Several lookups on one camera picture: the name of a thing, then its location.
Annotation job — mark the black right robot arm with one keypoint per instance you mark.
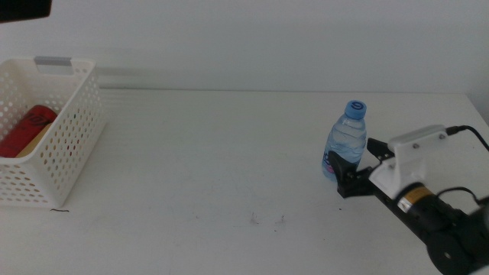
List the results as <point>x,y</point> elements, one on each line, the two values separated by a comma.
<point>439,219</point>

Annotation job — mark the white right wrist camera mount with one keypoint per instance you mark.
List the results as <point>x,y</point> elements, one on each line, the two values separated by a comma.
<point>405,160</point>

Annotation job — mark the yellow tea bottle white cap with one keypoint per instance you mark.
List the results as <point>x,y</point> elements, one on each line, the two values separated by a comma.
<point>36,143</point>

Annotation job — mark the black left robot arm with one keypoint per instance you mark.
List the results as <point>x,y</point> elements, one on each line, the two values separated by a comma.
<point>23,9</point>

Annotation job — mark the white perforated plastic basket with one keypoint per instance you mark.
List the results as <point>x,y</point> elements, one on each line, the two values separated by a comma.
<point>65,160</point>

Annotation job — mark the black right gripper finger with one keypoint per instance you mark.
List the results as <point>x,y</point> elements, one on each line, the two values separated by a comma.
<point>380,149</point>
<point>342,164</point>

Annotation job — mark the small water bottle blue cap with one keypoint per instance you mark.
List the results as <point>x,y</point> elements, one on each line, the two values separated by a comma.
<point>347,137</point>

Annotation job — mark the red soda can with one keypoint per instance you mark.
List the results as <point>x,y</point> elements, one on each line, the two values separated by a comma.
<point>24,130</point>

